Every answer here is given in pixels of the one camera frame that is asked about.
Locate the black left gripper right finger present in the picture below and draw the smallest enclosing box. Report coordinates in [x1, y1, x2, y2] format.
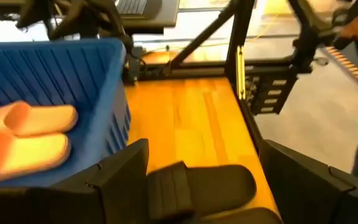
[259, 139, 358, 224]

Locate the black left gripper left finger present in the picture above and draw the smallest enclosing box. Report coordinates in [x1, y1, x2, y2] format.
[0, 138, 151, 224]

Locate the black foam slide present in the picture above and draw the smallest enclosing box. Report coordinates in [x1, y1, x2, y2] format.
[146, 161, 258, 222]

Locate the large blue plastic bin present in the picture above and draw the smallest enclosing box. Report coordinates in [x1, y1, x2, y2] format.
[0, 37, 132, 188]

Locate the black box with white labels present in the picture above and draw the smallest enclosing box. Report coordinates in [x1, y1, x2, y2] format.
[244, 65, 298, 116]

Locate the orange striped strip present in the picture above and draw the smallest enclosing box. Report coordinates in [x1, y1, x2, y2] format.
[324, 45, 358, 96]

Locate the grey laptop keyboard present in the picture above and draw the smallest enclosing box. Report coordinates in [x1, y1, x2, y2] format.
[115, 0, 180, 35]

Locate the black metal rig frame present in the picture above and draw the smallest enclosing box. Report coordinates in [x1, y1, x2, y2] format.
[138, 0, 295, 150]

